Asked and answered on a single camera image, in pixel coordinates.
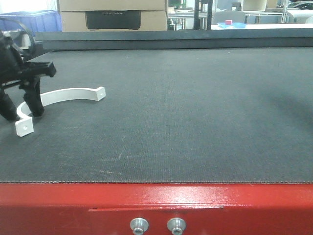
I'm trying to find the red metal table frame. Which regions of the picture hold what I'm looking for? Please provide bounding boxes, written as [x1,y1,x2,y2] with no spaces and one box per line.
[0,183,313,235]

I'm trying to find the cardboard box with handle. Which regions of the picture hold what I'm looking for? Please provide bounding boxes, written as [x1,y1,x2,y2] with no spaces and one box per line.
[58,0,168,32]

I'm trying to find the left silver bolt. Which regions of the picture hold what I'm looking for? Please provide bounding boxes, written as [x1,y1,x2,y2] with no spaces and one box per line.
[130,217,149,235]

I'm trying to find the dark grey table mat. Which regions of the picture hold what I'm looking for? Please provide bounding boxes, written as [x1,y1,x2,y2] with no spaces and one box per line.
[0,47,313,183]

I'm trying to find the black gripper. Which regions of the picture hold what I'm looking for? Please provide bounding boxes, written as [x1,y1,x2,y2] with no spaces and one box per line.
[0,32,56,121]

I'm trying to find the blue tray with red cube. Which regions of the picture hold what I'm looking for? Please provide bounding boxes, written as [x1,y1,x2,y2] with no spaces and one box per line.
[217,20,246,29]

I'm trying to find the blue plastic crate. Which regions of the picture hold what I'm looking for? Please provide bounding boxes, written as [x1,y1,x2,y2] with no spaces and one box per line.
[0,10,62,35]

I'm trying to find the silver bolt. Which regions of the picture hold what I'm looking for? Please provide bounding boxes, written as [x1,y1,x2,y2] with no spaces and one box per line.
[167,217,186,235]
[130,217,149,235]

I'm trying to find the white half-ring pipe clamp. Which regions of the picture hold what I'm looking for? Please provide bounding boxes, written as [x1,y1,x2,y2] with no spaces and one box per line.
[15,87,106,137]

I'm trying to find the right silver bolt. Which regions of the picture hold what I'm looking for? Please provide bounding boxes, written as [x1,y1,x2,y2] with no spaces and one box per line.
[167,217,186,235]

